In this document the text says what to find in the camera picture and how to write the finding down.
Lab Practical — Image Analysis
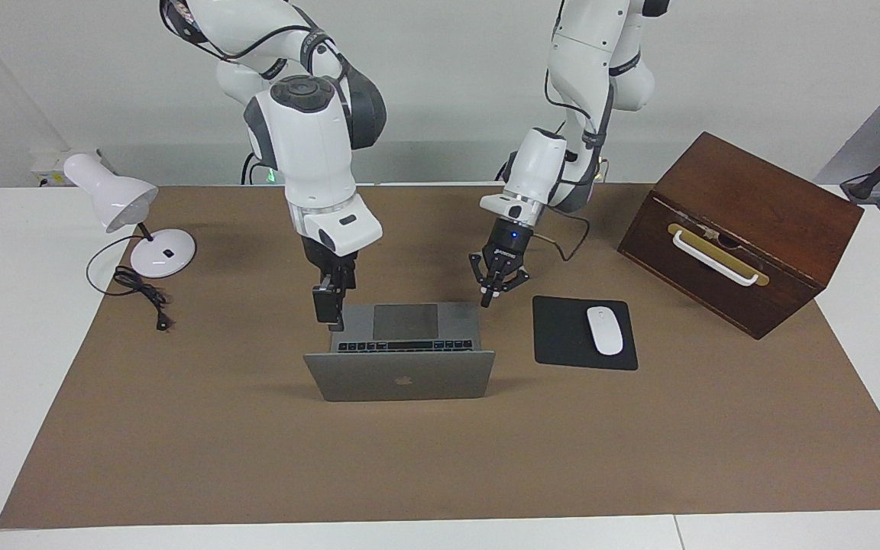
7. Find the white desk lamp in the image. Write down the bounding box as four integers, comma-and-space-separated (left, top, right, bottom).
63, 153, 197, 279

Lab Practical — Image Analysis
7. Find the white box handle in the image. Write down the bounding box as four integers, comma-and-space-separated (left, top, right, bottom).
673, 231, 760, 287

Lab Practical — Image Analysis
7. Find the white computer mouse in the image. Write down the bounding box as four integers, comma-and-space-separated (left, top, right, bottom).
587, 306, 624, 356

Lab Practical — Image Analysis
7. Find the brass handle plate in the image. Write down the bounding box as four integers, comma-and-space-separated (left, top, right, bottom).
667, 223, 770, 287

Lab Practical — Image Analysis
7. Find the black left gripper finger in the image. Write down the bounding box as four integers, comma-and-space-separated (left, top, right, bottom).
498, 258, 530, 296
469, 252, 502, 308

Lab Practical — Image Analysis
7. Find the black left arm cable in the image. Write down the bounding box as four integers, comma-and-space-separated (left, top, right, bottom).
528, 69, 616, 262

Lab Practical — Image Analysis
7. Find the black lamp power cable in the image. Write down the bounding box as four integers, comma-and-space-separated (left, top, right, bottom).
86, 235, 175, 332

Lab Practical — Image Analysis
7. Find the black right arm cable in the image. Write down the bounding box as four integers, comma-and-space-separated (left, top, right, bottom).
161, 0, 354, 150

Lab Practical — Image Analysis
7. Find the silver grey laptop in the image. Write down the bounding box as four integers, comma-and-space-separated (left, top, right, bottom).
303, 302, 497, 403

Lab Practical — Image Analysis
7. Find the dark wooden box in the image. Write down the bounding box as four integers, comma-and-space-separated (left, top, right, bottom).
617, 131, 865, 340

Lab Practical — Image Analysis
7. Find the brown table mat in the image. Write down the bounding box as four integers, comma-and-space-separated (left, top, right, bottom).
0, 183, 880, 529

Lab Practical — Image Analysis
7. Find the black mouse pad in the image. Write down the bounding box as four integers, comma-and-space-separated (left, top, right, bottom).
532, 296, 639, 371

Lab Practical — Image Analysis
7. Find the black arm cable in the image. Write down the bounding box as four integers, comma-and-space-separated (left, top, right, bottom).
528, 69, 616, 262
161, 0, 354, 150

